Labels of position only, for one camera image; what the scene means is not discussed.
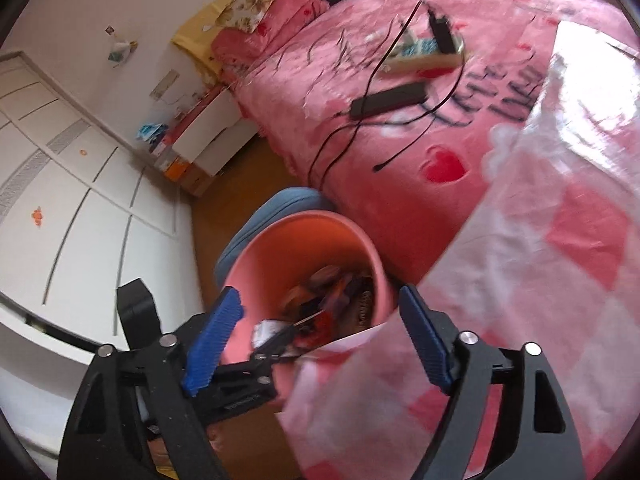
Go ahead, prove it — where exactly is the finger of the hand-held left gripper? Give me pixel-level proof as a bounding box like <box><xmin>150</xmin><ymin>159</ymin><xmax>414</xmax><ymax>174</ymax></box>
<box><xmin>202</xmin><ymin>354</ymin><xmax>307</xmax><ymax>418</ymax></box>
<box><xmin>212</xmin><ymin>311</ymin><xmax>327</xmax><ymax>377</ymax></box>

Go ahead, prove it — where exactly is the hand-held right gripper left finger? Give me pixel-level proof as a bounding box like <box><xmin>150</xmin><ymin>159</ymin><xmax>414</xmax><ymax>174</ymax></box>
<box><xmin>56</xmin><ymin>286</ymin><xmax>246</xmax><ymax>480</ymax></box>

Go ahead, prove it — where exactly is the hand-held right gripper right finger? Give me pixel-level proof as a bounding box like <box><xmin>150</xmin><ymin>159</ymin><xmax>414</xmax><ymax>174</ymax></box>
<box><xmin>397</xmin><ymin>284</ymin><xmax>587</xmax><ymax>480</ymax></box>

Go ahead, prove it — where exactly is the pile of wrappers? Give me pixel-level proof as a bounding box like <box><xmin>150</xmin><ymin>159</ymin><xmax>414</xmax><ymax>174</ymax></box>
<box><xmin>252</xmin><ymin>265</ymin><xmax>377</xmax><ymax>357</ymax></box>

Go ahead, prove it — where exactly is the pink bin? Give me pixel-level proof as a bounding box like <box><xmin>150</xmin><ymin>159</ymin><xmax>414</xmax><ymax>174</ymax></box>
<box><xmin>219</xmin><ymin>211</ymin><xmax>391</xmax><ymax>413</ymax></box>

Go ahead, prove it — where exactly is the blue stool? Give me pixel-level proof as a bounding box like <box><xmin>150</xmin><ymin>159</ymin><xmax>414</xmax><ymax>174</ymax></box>
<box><xmin>216</xmin><ymin>187</ymin><xmax>337</xmax><ymax>282</ymax></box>

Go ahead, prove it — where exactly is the brown cardboard box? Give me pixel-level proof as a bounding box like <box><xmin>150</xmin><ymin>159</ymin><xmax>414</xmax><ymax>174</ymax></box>
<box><xmin>177</xmin><ymin>162</ymin><xmax>217</xmax><ymax>198</ymax></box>

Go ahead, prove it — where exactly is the orange box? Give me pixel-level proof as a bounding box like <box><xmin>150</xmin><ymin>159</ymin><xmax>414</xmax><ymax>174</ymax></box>
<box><xmin>162</xmin><ymin>156</ymin><xmax>194</xmax><ymax>182</ymax></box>

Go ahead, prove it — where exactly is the pink white checkered tablecloth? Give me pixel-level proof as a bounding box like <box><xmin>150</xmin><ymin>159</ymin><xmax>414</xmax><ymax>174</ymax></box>
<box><xmin>277</xmin><ymin>20</ymin><xmax>640</xmax><ymax>480</ymax></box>

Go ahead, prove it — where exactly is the white wardrobe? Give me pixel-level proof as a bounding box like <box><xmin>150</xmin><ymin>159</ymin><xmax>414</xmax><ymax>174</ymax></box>
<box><xmin>0</xmin><ymin>50</ymin><xmax>207</xmax><ymax>461</ymax></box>

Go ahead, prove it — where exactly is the pink bed blanket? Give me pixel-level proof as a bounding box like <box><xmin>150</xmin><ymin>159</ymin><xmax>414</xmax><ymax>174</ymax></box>
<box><xmin>235</xmin><ymin>0</ymin><xmax>636</xmax><ymax>287</ymax></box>

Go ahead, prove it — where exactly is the blue white packet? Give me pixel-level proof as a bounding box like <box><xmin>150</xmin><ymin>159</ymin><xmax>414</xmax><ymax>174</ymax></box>
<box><xmin>136</xmin><ymin>122</ymin><xmax>172</xmax><ymax>147</ymax></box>

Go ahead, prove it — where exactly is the white bedside cabinet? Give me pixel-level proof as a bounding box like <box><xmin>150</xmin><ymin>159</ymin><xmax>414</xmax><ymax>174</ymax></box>
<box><xmin>170</xmin><ymin>85</ymin><xmax>259</xmax><ymax>177</ymax></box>

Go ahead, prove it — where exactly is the black phone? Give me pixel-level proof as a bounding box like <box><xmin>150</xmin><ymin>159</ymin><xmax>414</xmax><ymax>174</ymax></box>
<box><xmin>350</xmin><ymin>82</ymin><xmax>429</xmax><ymax>122</ymax></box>

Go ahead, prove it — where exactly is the white green hanging bag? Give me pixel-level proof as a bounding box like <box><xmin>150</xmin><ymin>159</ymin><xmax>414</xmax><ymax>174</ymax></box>
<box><xmin>106</xmin><ymin>25</ymin><xmax>139</xmax><ymax>69</ymax></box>

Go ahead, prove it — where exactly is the beige power strip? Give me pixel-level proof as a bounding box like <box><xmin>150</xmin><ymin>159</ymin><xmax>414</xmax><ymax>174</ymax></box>
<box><xmin>380</xmin><ymin>27</ymin><xmax>464</xmax><ymax>74</ymax></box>

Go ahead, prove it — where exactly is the yellow wooden headboard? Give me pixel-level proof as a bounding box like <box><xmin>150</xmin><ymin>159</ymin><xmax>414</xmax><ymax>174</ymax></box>
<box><xmin>172</xmin><ymin>0</ymin><xmax>332</xmax><ymax>77</ymax></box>

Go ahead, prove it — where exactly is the black charger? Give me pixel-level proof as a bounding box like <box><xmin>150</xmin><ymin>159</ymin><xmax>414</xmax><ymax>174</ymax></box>
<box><xmin>425</xmin><ymin>7</ymin><xmax>457</xmax><ymax>57</ymax></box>

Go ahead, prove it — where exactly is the floral pillow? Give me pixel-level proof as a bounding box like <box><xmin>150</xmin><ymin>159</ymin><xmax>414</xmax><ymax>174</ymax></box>
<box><xmin>215</xmin><ymin>0</ymin><xmax>297</xmax><ymax>37</ymax></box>

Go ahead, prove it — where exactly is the folded pink quilt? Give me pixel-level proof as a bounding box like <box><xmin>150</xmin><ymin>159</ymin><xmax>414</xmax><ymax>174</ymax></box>
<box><xmin>210</xmin><ymin>0</ymin><xmax>332</xmax><ymax>69</ymax></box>

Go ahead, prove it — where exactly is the black cable hanging off bed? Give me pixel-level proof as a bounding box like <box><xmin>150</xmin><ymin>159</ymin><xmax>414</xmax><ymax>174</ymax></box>
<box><xmin>306</xmin><ymin>110</ymin><xmax>362</xmax><ymax>192</ymax></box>

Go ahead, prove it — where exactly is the black cable with loose plug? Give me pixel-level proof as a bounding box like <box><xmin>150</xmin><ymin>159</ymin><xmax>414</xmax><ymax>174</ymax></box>
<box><xmin>372</xmin><ymin>52</ymin><xmax>469</xmax><ymax>173</ymax></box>

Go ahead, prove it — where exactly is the white wall switch plate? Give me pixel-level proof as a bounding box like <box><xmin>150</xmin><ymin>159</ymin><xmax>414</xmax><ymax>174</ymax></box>
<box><xmin>150</xmin><ymin>71</ymin><xmax>181</xmax><ymax>101</ymax></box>

